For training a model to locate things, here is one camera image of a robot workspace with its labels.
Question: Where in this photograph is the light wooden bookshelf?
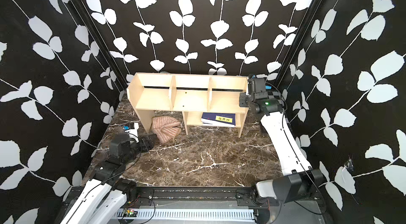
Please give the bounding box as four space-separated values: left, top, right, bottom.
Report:
126 73 248 134

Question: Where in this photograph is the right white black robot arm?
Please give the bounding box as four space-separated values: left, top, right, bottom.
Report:
240 76 324 203

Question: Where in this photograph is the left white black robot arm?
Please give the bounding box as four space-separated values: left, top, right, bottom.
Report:
56 133 159 224

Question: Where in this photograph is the black white chessboard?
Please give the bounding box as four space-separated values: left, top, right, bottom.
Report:
267 89 284 105

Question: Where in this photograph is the dark blue book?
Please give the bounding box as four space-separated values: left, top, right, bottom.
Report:
201 113 236 127

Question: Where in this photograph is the small green circuit board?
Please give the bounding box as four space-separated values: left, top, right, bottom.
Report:
117 209 138 219

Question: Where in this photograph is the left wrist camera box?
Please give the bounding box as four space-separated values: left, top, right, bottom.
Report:
123 122 139 143

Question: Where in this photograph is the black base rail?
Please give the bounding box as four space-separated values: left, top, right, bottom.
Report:
126 186 324 207

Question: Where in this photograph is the white slotted cable duct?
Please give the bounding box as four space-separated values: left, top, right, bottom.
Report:
112 209 256 222

